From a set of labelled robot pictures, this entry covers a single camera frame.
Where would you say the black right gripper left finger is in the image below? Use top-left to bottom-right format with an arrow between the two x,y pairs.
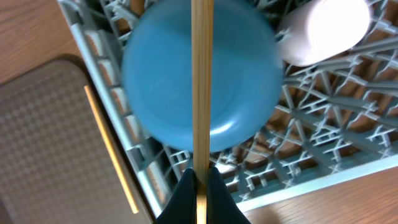
154,169 -> 197,224

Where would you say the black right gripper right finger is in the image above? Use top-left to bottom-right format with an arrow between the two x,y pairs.
206,167 -> 250,224

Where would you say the large blue plate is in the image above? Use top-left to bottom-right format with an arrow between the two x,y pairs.
122,0 -> 284,152

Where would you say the wooden chopstick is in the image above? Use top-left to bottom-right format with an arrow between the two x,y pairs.
191,0 -> 214,224
84,85 -> 139,214

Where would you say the white cup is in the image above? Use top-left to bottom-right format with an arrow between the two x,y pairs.
278,0 -> 373,67

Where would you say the grey dishwasher rack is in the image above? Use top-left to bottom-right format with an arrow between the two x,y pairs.
59,1 -> 397,215

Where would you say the dark brown serving tray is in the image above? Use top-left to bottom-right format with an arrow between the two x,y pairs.
1,60 -> 152,223

